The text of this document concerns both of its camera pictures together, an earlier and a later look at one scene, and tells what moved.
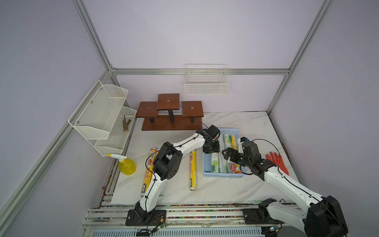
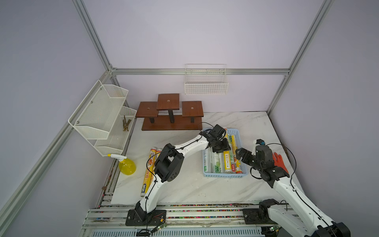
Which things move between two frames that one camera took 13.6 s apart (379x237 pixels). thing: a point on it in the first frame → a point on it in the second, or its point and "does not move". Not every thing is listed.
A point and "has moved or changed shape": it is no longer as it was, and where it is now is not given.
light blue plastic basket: [215, 165] does not move
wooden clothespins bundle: [125, 124] does not move
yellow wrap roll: [193, 176] → [227, 161]
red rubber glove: [279, 161] does not move
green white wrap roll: [214, 162] has moved or changed shape
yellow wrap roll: [238, 167] does not move
